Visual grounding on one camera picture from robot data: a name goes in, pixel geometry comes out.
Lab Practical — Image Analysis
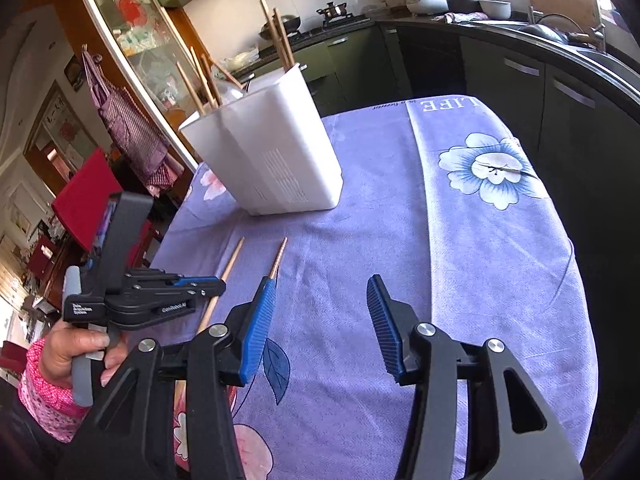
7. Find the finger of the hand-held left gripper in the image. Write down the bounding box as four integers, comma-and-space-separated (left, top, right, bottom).
150, 281, 227, 304
125, 269, 212, 292

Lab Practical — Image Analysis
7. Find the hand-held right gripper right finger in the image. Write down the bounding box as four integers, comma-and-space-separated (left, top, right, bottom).
366, 275, 583, 480

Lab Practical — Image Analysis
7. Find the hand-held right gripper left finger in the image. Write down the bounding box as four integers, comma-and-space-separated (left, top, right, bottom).
55, 276, 278, 480

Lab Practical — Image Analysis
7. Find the light bamboo chopstick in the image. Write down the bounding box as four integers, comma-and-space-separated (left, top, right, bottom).
196, 236, 246, 335
175, 61, 206, 115

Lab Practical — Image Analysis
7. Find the brown grooved-tip chopstick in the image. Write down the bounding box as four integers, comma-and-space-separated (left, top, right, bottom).
266, 236, 289, 282

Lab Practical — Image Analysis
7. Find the white plastic utensil holder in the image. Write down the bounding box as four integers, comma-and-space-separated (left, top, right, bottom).
178, 62, 344, 217

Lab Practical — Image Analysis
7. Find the brown wooden chopstick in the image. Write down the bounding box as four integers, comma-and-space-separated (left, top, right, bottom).
189, 47, 219, 108
201, 54, 223, 107

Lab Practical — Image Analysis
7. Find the person's left forearm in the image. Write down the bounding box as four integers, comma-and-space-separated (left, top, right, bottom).
17, 337, 93, 445

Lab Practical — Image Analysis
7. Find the person's left hand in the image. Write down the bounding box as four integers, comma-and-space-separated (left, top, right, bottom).
40, 320, 128, 390

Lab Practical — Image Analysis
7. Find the red wooden chair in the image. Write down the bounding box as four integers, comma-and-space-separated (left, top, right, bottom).
52, 149, 156, 266

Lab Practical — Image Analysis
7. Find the checkered cloth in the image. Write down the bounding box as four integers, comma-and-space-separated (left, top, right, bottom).
82, 47, 183, 196

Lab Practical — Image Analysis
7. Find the purple floral tablecloth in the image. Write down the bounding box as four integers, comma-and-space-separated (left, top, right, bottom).
150, 95, 601, 480

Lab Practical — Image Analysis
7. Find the glass display cabinet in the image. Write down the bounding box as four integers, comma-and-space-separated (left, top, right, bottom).
70, 0, 221, 171

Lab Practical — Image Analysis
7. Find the clear plastic bag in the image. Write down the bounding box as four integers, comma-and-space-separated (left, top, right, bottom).
220, 49, 260, 72

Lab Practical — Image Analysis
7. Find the black wok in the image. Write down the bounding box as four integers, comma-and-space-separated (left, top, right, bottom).
259, 12, 304, 37

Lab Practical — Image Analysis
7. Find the green drawer cabinet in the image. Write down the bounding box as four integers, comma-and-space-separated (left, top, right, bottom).
290, 25, 401, 116

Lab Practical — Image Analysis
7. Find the dark green sink cabinet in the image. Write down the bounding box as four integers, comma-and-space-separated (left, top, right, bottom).
380, 22, 640, 171

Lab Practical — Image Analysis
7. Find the gas stove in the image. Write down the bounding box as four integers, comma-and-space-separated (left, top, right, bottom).
280, 10, 371, 37

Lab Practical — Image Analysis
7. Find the crumpled dish cloth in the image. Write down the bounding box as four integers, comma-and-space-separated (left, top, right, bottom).
432, 11, 483, 25

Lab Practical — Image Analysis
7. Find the dark kitchen countertop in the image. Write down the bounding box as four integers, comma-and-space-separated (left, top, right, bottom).
375, 10, 640, 98

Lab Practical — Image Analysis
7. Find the white countertop appliance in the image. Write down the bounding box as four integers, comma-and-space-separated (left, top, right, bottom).
406, 0, 449, 15

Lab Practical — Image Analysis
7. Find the metal sink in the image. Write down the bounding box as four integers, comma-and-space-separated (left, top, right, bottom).
515, 22, 601, 47

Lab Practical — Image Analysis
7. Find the white bowl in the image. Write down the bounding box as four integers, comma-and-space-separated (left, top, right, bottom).
479, 0, 512, 19

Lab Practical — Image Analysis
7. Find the cardboard box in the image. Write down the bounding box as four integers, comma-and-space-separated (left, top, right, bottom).
529, 0, 601, 28

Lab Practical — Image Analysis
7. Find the wall poster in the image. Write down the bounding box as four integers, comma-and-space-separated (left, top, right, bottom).
22, 82, 98, 186

